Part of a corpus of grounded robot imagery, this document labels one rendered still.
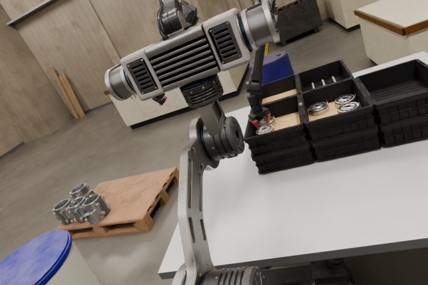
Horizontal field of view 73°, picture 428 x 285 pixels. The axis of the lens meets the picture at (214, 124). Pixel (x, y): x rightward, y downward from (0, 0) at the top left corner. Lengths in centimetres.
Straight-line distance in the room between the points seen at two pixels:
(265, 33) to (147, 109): 518
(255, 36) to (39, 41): 1132
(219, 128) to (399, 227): 67
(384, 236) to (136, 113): 542
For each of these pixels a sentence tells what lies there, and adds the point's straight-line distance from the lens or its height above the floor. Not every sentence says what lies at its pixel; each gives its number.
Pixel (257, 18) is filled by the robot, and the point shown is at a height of 148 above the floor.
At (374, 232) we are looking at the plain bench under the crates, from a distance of 117.
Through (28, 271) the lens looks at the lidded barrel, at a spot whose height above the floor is 71.
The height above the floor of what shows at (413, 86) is 83.
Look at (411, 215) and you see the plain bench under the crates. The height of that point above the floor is 70.
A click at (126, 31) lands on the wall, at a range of 1012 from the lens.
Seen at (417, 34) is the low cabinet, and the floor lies 67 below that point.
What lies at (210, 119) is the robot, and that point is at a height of 124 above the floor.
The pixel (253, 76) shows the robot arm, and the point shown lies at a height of 117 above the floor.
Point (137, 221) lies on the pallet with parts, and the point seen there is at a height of 13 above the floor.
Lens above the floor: 155
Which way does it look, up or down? 20 degrees down
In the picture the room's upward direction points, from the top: 24 degrees counter-clockwise
